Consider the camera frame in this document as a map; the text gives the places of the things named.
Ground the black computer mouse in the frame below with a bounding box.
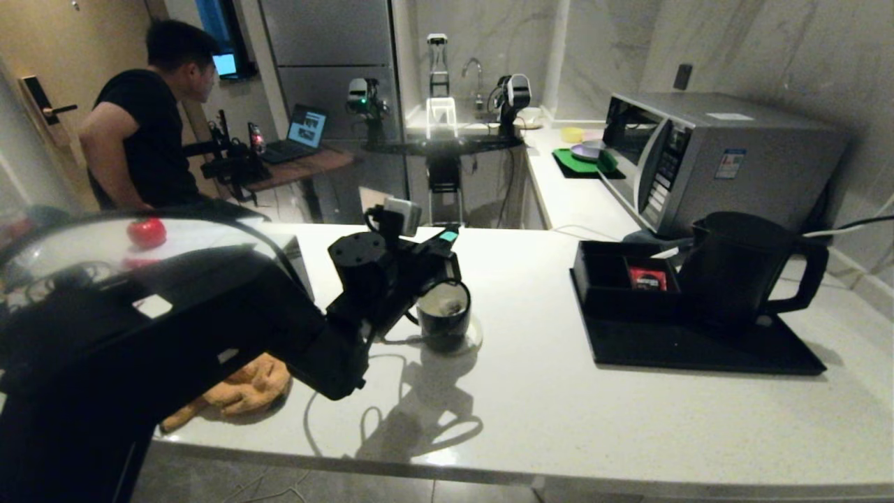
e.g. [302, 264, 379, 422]
[50, 269, 96, 296]

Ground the small wooden table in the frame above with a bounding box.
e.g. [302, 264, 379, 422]
[241, 145, 357, 224]

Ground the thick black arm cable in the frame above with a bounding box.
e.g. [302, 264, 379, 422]
[0, 208, 309, 302]

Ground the green mat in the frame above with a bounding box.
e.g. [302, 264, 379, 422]
[552, 147, 624, 181]

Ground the grey refrigerator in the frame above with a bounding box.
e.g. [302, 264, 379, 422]
[258, 0, 413, 226]

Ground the black mug white inside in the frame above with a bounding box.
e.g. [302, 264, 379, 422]
[416, 281, 474, 352]

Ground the man in black shirt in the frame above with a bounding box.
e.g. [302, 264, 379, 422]
[78, 20, 270, 223]

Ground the black table pedestal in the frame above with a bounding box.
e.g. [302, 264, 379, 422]
[426, 155, 465, 228]

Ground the black compartment organizer box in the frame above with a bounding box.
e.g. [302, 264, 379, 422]
[573, 241, 689, 322]

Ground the black hanging cable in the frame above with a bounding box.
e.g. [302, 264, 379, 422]
[496, 145, 519, 228]

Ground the black power cable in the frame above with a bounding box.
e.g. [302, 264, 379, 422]
[835, 215, 894, 235]

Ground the black device green light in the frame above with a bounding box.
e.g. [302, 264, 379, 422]
[348, 77, 388, 123]

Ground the white glowing frame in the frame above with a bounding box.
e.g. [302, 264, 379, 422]
[426, 96, 458, 139]

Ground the black electric kettle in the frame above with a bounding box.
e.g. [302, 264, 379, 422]
[676, 212, 830, 329]

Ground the red tea packet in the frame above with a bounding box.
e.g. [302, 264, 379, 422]
[626, 267, 668, 292]

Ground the black serving tray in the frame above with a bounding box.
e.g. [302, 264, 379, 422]
[569, 269, 828, 377]

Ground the blue lit monitor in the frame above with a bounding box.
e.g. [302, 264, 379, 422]
[196, 0, 256, 79]

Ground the black teleoperation rig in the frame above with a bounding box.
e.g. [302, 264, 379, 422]
[183, 110, 272, 202]

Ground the orange cloth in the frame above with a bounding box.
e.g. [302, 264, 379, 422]
[159, 353, 294, 434]

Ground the black door lock handle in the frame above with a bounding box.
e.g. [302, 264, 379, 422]
[20, 73, 79, 130]

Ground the black round tabletop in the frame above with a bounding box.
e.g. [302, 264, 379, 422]
[363, 133, 525, 158]

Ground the chrome faucet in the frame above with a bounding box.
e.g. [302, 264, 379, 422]
[461, 57, 488, 112]

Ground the open laptop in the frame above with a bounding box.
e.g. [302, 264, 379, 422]
[262, 105, 329, 165]

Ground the red tomato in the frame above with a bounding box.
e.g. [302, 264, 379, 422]
[127, 217, 168, 249]

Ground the silver microwave oven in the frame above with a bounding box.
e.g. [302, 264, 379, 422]
[601, 91, 849, 242]

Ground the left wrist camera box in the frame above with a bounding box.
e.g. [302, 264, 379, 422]
[383, 198, 423, 237]

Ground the white base cabinet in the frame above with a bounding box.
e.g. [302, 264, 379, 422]
[520, 150, 554, 231]

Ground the thick white power cable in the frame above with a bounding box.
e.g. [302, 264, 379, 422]
[796, 224, 867, 242]

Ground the black tissue box white lid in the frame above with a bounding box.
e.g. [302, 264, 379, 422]
[279, 234, 315, 301]

